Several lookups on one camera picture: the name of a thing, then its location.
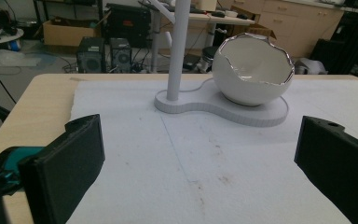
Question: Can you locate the white stand with pole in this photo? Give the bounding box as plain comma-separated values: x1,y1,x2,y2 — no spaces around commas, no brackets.
148,0,290,128

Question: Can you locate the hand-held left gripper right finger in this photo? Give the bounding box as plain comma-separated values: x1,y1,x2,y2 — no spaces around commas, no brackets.
294,115,358,224

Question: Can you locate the wooden cabinet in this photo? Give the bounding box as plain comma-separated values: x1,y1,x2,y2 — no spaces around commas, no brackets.
217,0,345,59

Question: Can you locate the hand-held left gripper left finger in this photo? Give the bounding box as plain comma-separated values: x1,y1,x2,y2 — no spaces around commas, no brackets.
18,113,106,224

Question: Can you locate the round white table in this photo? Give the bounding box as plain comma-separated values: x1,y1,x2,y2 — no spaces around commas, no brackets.
0,28,25,48

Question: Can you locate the black computer tower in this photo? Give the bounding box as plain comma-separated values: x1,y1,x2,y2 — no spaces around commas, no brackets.
109,37,133,74
76,36,107,74

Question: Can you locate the black equipment case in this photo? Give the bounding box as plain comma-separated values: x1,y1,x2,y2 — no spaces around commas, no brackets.
104,3,152,49

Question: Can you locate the white foam mat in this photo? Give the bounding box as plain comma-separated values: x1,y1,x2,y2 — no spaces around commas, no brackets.
65,77,358,224

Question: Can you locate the open cardboard box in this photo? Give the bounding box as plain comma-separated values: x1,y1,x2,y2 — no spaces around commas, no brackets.
229,5,278,41

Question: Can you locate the white eggshell-shaped bowl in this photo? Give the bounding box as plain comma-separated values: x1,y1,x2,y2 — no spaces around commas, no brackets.
211,32,296,107

